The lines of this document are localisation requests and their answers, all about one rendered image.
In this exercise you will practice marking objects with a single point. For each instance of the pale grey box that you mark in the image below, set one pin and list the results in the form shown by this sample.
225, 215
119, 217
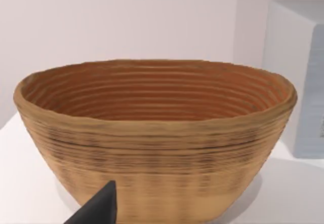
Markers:
310, 94

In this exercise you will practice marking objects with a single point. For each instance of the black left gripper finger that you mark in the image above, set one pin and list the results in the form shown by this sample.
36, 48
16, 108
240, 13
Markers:
102, 206

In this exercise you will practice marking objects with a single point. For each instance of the brown woven basket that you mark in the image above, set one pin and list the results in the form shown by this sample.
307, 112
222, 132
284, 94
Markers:
157, 143

